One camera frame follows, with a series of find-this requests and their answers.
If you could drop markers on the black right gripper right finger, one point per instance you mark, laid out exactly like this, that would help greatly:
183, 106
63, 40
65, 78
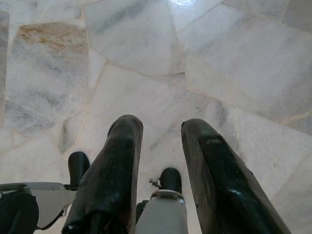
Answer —
219, 185

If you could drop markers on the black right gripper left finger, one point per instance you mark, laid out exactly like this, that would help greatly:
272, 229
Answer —
112, 175

